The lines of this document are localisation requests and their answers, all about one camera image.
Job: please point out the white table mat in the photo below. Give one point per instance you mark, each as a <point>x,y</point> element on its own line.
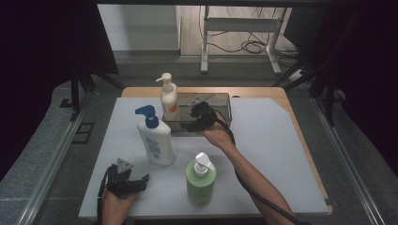
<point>269,140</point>

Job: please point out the green bottle with white pump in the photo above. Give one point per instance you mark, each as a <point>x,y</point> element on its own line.
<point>200,184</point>

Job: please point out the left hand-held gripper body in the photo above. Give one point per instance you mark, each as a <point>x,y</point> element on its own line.
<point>120,182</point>

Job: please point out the white bottle with blue pump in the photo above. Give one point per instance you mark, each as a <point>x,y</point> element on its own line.
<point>156,140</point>

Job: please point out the cream pump bottle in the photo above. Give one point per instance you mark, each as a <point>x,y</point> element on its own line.
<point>169,100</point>

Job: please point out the aluminium rail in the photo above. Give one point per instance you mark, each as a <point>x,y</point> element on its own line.
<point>53,162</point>
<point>347,162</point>

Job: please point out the person's right hand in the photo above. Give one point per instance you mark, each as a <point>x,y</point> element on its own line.
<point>219,137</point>

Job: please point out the black metal stand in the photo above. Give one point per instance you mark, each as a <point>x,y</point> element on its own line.
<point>328,100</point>
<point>75,93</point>

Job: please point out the black floor plate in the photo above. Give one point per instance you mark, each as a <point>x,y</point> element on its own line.
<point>84,132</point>

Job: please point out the white metal desk frame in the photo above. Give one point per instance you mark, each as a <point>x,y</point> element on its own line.
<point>241,24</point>

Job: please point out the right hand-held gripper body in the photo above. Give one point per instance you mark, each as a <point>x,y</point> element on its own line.
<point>206,115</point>

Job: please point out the dark mesh basket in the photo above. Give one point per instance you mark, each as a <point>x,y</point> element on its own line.
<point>219,104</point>

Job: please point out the dark curtain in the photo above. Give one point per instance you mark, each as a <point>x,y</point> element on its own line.
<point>37,78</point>
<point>369,78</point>

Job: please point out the person's left hand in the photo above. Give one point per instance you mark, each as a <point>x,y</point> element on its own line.
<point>115,206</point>

